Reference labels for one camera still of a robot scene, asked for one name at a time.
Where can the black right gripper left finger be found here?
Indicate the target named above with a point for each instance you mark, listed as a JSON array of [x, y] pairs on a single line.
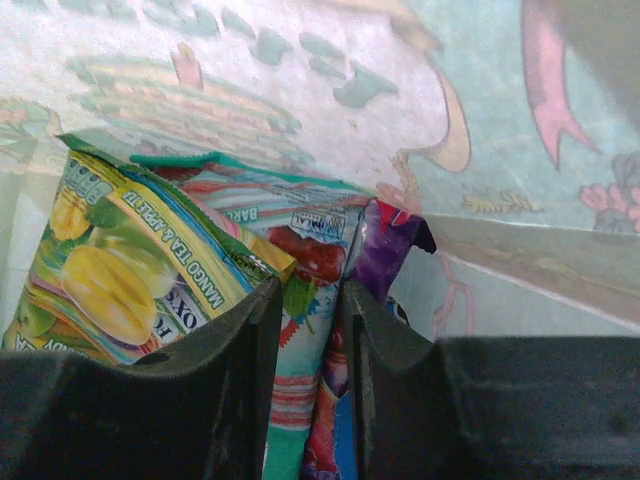
[[196, 409]]

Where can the purple berries Fox's packet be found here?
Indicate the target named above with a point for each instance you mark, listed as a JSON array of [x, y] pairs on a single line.
[[386, 237]]

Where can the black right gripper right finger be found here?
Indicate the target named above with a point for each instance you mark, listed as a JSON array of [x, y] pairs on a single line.
[[488, 407]]

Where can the teal red Fox's packet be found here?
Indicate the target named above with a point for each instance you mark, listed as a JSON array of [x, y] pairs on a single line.
[[314, 220]]

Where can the green printed paper bag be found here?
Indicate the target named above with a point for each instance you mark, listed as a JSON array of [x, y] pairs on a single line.
[[511, 126]]

